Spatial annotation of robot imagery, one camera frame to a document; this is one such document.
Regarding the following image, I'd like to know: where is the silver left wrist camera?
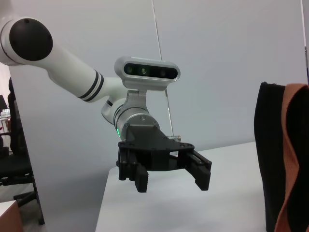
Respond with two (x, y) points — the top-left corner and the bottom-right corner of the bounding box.
(114, 56), (181, 92)

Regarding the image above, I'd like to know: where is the brown wooden desk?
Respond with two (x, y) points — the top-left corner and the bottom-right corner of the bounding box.
(0, 200), (25, 232)

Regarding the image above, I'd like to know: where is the brown round object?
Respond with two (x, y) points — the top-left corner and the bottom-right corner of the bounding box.
(274, 83), (309, 232)

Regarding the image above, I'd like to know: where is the black office chair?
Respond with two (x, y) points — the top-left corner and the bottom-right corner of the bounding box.
(0, 76), (37, 208)

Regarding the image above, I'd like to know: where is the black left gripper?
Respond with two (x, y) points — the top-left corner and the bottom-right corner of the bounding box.
(117, 123), (212, 193)

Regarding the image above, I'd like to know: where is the black food bag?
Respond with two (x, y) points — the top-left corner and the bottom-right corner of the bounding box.
(253, 81), (309, 232)

